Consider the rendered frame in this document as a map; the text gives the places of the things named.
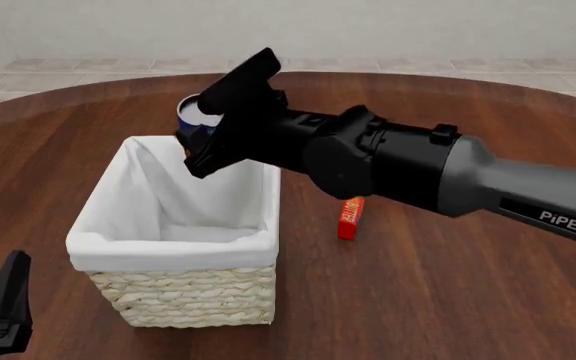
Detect woven basket with white liner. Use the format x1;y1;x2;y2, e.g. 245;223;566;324
65;135;283;330

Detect blue and white soup tin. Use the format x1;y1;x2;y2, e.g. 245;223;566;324
176;93;227;152

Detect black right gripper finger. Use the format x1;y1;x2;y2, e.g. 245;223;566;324
196;46;283;117
173;126;234;180

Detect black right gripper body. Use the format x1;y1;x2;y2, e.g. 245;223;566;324
209;72;294;168

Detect red butter box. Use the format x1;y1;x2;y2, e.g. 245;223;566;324
336;195;367;242

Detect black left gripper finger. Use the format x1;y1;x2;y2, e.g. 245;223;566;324
0;249;35;328

